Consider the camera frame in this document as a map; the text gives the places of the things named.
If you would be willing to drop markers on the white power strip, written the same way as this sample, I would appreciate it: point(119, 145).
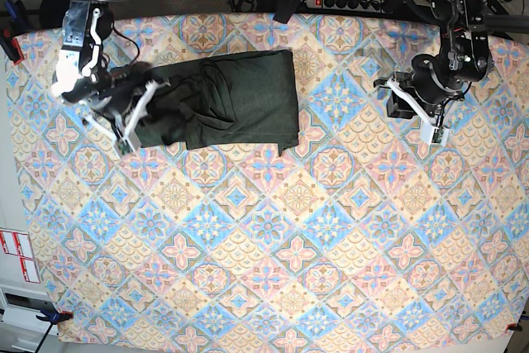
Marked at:
point(345, 5)

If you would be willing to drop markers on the patterned pastel tablecloth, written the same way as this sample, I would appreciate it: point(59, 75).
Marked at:
point(361, 238)

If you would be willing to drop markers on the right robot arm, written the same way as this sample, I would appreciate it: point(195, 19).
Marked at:
point(86, 24)

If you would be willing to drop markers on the blue clamp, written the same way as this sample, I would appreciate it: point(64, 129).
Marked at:
point(53, 318)
point(9, 34)

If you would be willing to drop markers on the orange clamp lower right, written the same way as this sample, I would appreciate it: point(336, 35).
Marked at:
point(515, 327)

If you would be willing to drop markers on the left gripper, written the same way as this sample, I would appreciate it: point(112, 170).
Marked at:
point(435, 86)

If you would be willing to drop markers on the black round stool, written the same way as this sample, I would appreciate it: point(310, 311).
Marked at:
point(51, 13)

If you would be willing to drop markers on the grey cabinet lower left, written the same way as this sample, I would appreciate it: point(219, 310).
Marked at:
point(21, 304)

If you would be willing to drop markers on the blue clamp lower left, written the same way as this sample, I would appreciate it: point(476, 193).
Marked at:
point(53, 318)

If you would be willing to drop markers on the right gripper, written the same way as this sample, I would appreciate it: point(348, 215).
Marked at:
point(112, 93)

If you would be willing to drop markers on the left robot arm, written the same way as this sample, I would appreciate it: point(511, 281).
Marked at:
point(464, 58)

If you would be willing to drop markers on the dark green long-sleeve shirt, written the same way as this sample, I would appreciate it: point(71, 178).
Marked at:
point(247, 98)

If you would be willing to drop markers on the red white labels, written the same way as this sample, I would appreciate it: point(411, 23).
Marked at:
point(17, 244)

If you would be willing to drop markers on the black remote-like device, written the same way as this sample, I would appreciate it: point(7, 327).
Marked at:
point(285, 10)

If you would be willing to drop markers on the blue clamp upper left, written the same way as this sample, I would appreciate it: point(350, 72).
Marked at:
point(9, 34)

